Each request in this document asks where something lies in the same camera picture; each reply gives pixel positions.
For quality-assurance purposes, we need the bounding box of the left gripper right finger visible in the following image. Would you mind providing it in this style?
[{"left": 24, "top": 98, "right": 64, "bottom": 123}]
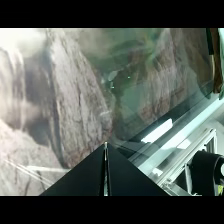
[{"left": 105, "top": 143, "right": 170, "bottom": 197}]

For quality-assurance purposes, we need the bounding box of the silver frame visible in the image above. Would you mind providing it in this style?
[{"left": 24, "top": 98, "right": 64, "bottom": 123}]
[{"left": 129, "top": 99, "right": 224, "bottom": 197}]

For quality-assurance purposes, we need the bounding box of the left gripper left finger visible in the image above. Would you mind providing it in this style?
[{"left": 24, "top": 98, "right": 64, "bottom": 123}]
[{"left": 39, "top": 143, "right": 107, "bottom": 197}]

